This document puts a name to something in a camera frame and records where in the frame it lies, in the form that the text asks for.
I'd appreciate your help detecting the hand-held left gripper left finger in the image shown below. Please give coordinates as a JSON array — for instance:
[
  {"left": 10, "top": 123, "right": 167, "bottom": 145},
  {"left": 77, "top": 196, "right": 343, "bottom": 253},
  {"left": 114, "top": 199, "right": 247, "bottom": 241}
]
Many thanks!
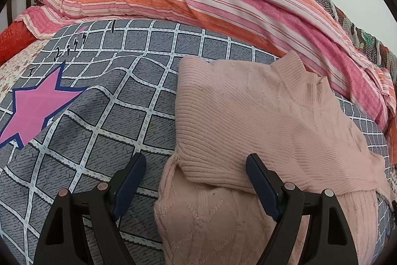
[{"left": 34, "top": 152, "right": 147, "bottom": 265}]

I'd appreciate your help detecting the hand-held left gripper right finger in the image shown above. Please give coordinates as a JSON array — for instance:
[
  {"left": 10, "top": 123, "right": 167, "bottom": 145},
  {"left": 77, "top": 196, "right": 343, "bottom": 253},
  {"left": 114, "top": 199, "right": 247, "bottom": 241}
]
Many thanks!
[{"left": 245, "top": 153, "right": 360, "bottom": 265}]

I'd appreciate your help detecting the pink knitted sweater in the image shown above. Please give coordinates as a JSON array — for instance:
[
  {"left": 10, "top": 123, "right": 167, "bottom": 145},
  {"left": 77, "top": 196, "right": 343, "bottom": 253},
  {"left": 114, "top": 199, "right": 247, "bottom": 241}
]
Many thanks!
[{"left": 153, "top": 51, "right": 392, "bottom": 265}]

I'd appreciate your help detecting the grey checked star blanket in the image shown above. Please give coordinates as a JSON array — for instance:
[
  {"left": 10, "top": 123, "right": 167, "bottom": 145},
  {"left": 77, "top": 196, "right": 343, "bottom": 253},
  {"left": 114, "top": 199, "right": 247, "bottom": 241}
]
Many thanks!
[{"left": 0, "top": 18, "right": 391, "bottom": 265}]

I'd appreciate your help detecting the floral bed sheet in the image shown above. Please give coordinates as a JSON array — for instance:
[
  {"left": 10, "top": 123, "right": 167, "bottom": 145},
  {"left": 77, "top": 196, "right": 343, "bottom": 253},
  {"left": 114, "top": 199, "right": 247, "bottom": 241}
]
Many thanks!
[{"left": 0, "top": 40, "right": 53, "bottom": 92}]

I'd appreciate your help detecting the colourful patchwork blanket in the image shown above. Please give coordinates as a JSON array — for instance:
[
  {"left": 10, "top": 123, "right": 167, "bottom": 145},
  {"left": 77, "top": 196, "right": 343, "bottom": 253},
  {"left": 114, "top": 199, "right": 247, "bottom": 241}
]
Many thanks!
[{"left": 251, "top": 0, "right": 397, "bottom": 67}]

